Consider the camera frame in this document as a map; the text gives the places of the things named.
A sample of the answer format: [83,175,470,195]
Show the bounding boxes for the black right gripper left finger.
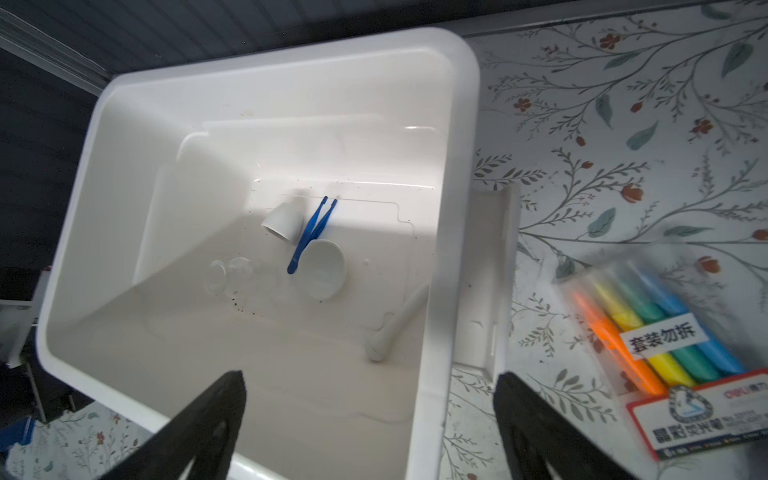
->
[103,371,247,479]

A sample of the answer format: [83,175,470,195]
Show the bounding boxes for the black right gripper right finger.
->
[493,372,634,479]

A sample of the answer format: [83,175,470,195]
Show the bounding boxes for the small glass beaker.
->
[203,260,228,295]

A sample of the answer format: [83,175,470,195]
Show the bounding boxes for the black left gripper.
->
[0,266,97,454]

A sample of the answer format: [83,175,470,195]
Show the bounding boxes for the small white porcelain dish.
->
[261,201,304,245]

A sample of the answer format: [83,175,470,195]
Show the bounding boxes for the blue tweezers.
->
[287,196,338,275]

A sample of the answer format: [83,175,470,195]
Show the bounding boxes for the white pestle rod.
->
[365,284,430,362]

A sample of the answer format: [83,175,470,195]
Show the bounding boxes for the highlighter marker pack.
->
[554,244,767,461]

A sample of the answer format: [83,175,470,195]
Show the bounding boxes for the white plastic storage box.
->
[37,28,480,479]

